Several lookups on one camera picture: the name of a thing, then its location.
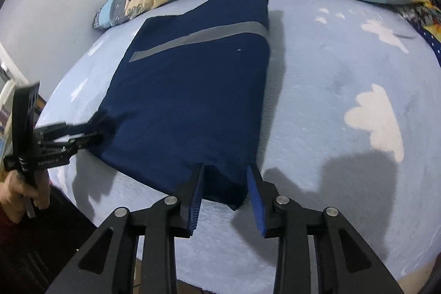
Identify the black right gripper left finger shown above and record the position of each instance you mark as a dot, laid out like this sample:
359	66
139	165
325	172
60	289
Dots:
107	260

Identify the light blue cloud bedsheet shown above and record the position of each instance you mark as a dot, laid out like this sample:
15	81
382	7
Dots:
351	120

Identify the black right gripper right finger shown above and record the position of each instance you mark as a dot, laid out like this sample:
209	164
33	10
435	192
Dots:
309	240

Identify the person left hand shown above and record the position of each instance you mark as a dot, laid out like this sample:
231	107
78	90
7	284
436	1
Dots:
14	192

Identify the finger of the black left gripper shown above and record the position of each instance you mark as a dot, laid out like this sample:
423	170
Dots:
83	142
77	128

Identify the navy work jacket red collar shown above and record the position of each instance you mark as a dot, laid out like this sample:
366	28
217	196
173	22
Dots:
188	94

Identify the dark patterned cloth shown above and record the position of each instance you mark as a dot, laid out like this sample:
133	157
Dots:
423	25

